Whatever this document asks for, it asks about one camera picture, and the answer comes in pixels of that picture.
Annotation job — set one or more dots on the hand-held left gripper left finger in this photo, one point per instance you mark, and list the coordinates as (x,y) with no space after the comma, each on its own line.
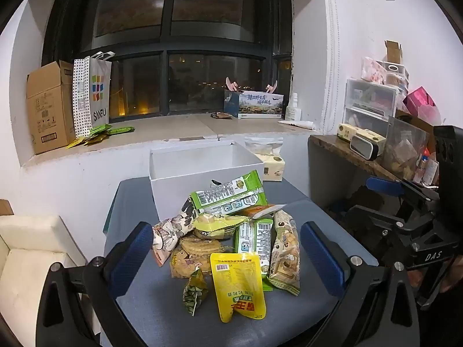
(132,256)

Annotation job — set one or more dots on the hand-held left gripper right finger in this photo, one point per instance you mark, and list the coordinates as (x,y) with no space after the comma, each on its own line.
(320,256)

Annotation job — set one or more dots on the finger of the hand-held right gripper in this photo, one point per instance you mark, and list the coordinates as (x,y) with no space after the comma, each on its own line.
(383,186)
(372,218)

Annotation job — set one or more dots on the cartoon print snack packet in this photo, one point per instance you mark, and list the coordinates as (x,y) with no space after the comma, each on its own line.
(170,235)

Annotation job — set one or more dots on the narrow green barcode snack packet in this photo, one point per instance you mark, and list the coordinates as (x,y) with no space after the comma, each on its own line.
(253,238)

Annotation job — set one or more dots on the orange snack packet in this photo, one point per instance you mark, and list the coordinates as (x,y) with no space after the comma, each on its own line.
(264,210)

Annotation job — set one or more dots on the small green patterned packet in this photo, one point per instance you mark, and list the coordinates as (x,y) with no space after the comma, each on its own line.
(195,292)

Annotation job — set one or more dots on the white cardboard box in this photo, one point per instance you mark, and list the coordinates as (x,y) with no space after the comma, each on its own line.
(170,191)

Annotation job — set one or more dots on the yellow snack pouch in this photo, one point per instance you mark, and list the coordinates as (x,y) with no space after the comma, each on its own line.
(235,285)

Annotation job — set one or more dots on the yellow-green snack packet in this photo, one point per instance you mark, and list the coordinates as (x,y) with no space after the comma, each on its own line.
(217,224)

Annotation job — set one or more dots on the white and black clock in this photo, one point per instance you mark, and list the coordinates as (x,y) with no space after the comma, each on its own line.
(363,147)

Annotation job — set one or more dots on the clear plastic bin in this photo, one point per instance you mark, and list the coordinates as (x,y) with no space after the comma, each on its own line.
(405,144)

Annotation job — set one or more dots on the dark side table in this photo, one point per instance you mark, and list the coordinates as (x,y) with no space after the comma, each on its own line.
(332,173)

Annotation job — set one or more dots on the pale yellow pack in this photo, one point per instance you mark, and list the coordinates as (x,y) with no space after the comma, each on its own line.
(347,132)

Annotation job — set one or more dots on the clear plastic drawer unit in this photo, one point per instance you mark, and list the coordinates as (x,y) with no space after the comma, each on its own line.
(369,101)

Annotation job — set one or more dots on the pink box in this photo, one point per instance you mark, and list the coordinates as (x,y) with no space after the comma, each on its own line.
(421,103)

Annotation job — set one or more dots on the beige tissue pack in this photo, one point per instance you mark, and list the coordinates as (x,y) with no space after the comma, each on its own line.
(273,168)

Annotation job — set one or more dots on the white cushioned chair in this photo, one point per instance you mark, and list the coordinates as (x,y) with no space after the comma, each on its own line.
(29,260)

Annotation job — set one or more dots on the white tube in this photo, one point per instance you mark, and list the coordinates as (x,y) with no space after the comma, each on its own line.
(296,124)

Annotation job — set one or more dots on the small clear organizer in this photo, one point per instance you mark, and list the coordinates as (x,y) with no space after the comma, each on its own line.
(394,76)

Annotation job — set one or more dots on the pink floral pouch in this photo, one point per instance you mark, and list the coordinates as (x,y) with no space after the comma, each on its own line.
(372,70)

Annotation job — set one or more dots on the white plastic bottle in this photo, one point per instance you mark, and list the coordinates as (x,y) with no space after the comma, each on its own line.
(293,110)

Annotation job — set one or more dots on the clear zip bag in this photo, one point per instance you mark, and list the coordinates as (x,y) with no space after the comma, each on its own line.
(264,144)

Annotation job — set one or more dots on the pile of green sachets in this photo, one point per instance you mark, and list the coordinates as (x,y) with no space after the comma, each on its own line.
(97,133)

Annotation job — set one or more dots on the small open cardboard box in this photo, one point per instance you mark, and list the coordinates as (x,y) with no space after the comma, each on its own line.
(392,52)

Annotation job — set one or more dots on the scenic print tissue box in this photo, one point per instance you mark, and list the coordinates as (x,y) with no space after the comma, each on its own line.
(256,104)

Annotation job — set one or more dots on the brown wrapper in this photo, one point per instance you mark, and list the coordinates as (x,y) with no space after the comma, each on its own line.
(221,115)

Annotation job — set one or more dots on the white dotted shopping bag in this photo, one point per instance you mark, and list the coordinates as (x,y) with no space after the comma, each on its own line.
(92,94)

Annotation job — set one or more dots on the brown cardboard box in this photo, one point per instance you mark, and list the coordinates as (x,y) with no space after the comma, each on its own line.
(49,108)

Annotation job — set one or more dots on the dark window frame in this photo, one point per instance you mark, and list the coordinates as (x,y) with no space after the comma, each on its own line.
(164,43)

